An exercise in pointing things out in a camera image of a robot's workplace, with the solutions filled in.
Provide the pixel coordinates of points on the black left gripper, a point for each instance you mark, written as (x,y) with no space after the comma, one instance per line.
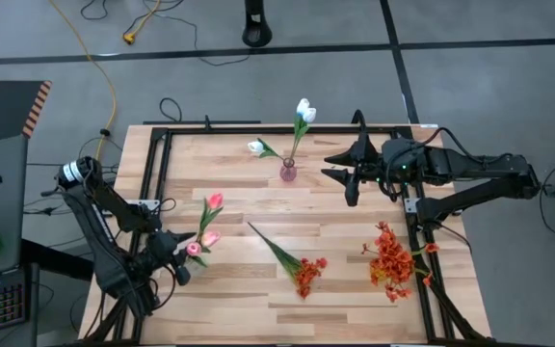
(162,250)

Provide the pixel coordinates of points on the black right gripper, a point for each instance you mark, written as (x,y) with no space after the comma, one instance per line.
(398,159)

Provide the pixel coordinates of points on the orange flower bunch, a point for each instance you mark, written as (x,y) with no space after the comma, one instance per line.
(306,274)
(393,262)

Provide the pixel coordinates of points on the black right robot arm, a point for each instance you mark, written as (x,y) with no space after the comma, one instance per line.
(475,168)

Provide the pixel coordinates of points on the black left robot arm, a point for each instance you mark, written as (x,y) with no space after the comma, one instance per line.
(99,231)

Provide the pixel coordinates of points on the clear glass vase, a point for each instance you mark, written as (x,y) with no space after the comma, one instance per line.
(192,270)

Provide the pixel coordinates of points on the pink glass vase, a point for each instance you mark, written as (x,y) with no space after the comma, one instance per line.
(288,172)

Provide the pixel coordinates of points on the silver mounting plate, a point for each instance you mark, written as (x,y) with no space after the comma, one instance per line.
(410,205)
(152,203)

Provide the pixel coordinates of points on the black aluminium table frame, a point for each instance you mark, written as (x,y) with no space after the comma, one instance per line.
(258,130)

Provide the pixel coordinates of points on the black post base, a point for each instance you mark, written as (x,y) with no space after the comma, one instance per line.
(256,34)

